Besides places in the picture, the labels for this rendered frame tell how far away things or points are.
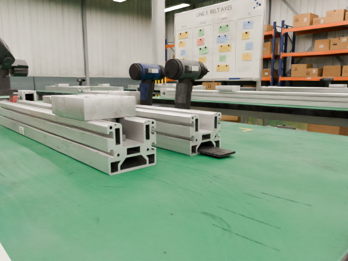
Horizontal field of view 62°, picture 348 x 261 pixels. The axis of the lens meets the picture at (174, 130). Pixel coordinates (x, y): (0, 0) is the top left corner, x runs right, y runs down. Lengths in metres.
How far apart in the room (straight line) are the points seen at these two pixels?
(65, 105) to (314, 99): 1.68
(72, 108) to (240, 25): 3.43
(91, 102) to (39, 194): 0.19
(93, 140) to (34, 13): 12.58
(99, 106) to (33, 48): 12.30
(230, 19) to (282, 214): 3.69
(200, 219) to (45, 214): 0.18
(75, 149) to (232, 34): 3.47
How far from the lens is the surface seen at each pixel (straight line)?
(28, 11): 13.00
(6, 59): 1.32
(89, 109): 0.54
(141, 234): 0.31
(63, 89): 4.87
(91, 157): 0.54
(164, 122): 0.67
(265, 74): 11.37
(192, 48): 4.37
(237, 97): 2.29
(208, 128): 0.66
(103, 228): 0.33
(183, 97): 0.85
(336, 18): 10.53
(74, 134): 0.60
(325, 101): 2.03
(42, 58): 12.89
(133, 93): 0.89
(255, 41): 3.74
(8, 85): 1.38
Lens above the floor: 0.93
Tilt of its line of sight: 9 degrees down
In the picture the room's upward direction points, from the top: straight up
